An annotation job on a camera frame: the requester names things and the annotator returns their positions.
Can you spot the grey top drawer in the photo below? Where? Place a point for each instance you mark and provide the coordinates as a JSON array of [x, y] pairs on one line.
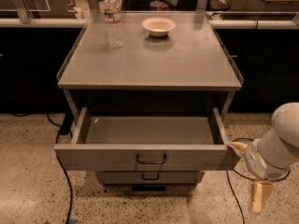
[[149, 144]]

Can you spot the grey bottom drawer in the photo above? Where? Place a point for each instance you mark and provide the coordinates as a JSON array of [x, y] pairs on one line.
[[149, 178]]

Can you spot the grey metal post left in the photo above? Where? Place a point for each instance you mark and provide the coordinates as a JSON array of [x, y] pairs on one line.
[[22, 11]]

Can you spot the grey metal cabinet table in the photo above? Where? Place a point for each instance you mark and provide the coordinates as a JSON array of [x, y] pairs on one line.
[[184, 74]]

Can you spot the grey drawer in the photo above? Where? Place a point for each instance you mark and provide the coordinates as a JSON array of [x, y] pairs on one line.
[[149, 144], [149, 178]]

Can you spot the white horizontal rail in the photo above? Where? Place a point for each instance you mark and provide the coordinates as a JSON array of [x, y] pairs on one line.
[[70, 23]]

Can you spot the clear plastic water bottle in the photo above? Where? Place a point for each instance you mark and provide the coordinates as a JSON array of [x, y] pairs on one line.
[[112, 14]]

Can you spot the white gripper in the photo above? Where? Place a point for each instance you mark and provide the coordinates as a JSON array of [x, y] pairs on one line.
[[259, 162]]

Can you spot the white paper bowl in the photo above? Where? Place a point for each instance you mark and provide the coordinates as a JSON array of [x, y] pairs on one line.
[[158, 26]]

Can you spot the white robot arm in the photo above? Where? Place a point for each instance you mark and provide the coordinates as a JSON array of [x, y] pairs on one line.
[[270, 158]]

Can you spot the black top drawer handle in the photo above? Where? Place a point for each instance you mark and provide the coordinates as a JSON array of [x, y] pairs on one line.
[[151, 160]]

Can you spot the plastic cup with straw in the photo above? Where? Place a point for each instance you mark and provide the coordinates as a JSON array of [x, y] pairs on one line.
[[157, 5]]

